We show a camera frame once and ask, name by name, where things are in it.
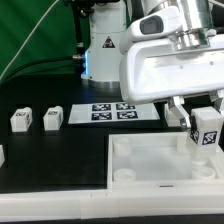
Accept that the white block left edge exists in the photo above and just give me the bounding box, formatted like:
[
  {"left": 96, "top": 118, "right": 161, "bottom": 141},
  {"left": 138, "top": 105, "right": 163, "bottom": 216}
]
[{"left": 0, "top": 145, "right": 5, "bottom": 168}]

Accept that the white front obstacle bar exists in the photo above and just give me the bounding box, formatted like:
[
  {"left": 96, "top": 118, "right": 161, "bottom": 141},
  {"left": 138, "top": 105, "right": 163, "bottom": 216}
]
[{"left": 0, "top": 185, "right": 224, "bottom": 223}]

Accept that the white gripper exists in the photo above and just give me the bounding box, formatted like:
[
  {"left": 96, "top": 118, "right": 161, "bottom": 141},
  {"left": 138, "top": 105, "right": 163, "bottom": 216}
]
[{"left": 119, "top": 6, "right": 224, "bottom": 131}]

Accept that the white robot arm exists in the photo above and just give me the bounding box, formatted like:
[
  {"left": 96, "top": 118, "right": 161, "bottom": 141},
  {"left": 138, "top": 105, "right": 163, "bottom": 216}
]
[{"left": 81, "top": 0, "right": 224, "bottom": 128}]

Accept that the white sheet with markers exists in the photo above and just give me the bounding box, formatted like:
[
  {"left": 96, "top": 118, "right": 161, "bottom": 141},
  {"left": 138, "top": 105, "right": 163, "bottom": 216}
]
[{"left": 68, "top": 102, "right": 160, "bottom": 124}]

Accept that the white square tabletop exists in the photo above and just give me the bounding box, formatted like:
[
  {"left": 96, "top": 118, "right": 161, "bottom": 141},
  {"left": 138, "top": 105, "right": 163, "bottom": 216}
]
[{"left": 107, "top": 132, "right": 224, "bottom": 190}]

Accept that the white cable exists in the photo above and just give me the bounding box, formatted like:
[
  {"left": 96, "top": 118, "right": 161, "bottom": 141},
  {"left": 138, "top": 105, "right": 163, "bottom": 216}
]
[{"left": 0, "top": 0, "right": 60, "bottom": 83}]

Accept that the black cable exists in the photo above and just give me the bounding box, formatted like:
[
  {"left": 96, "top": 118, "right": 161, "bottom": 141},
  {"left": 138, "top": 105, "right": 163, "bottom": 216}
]
[{"left": 0, "top": 55, "right": 84, "bottom": 88}]

